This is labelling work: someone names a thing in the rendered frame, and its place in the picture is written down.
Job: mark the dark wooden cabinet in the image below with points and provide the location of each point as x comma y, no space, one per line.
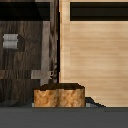
26,63

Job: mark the small grey can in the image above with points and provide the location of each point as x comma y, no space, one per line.
10,41

